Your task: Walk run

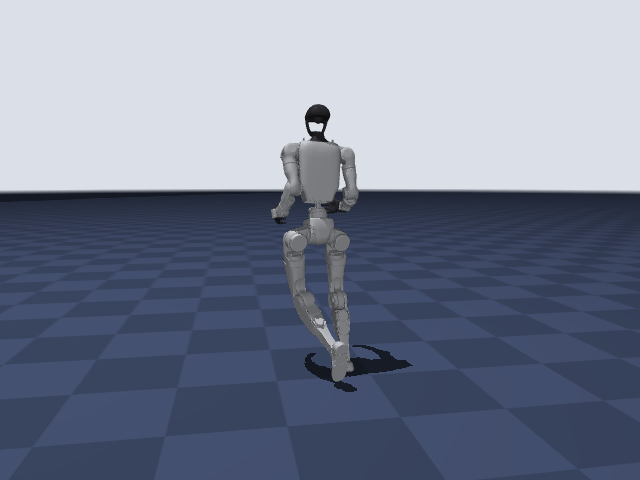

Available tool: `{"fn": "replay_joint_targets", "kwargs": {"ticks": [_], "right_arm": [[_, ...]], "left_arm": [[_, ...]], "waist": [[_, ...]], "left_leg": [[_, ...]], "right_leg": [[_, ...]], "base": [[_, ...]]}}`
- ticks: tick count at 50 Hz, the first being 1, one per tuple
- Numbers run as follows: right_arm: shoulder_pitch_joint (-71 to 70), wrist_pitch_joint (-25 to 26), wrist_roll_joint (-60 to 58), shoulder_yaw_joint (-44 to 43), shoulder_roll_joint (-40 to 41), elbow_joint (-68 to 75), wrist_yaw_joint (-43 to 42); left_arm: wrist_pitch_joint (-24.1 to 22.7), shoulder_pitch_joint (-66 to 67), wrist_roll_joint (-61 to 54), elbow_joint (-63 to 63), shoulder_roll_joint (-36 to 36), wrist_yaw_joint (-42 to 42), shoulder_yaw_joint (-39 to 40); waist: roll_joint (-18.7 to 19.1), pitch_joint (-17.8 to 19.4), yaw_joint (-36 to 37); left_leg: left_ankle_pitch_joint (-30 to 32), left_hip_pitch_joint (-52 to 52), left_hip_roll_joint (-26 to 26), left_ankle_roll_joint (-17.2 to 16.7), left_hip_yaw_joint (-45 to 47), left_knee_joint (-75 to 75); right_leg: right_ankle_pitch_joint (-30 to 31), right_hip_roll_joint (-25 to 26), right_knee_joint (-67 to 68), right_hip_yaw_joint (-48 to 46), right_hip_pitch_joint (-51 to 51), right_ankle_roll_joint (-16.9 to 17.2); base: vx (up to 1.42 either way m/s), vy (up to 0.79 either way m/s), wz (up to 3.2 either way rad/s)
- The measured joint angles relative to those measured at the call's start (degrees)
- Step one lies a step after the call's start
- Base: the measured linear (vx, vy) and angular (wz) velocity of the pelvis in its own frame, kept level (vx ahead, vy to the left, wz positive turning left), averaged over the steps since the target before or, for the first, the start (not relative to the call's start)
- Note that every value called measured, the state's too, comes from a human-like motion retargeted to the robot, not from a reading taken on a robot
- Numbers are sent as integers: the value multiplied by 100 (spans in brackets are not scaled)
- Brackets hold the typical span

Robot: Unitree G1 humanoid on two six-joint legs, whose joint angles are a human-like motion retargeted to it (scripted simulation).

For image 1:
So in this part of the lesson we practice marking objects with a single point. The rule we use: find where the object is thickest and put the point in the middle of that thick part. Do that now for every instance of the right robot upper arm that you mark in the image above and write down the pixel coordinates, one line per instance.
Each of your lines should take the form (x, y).
(349, 173)

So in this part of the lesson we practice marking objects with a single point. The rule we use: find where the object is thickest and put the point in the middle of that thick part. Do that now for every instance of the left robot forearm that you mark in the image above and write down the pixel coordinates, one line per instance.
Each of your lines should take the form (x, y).
(285, 204)

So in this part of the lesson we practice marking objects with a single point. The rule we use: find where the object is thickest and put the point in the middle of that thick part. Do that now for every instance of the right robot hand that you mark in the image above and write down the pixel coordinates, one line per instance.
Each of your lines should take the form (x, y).
(333, 206)

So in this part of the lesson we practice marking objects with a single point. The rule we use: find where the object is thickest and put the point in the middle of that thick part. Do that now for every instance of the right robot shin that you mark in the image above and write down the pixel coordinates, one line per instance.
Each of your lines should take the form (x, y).
(341, 324)

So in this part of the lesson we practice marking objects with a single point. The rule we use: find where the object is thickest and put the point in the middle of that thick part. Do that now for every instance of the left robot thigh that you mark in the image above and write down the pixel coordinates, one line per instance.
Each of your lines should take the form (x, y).
(294, 243)

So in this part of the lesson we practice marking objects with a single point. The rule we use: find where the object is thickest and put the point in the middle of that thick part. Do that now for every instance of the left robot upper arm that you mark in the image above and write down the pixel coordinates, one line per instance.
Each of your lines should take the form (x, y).
(288, 155)

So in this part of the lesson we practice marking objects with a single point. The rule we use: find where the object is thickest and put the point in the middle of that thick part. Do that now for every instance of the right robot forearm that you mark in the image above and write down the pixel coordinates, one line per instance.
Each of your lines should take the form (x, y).
(346, 205)

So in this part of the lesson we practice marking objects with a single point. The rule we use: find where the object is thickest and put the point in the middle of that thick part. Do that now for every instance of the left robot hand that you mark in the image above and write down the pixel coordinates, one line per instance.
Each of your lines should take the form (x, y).
(279, 218)

